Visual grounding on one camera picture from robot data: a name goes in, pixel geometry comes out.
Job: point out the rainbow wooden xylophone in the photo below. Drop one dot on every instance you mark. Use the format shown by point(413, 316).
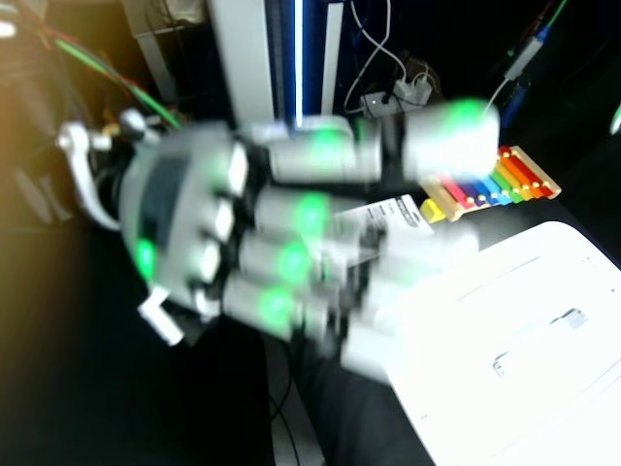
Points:
point(509, 179)

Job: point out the white plastic lid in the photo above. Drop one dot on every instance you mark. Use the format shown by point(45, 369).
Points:
point(509, 340)

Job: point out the white power strip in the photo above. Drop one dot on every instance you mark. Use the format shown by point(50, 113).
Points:
point(376, 104)

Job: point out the white plug charger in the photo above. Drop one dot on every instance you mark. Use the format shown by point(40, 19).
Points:
point(412, 89)

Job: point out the white column with blue light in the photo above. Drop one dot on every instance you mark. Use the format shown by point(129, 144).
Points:
point(242, 58)

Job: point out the black table cloth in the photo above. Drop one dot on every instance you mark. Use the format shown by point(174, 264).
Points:
point(349, 427)

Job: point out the white metal rack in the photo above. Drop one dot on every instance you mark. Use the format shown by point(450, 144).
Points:
point(155, 63)

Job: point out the white adapter box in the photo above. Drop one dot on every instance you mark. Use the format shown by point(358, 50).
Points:
point(524, 58)

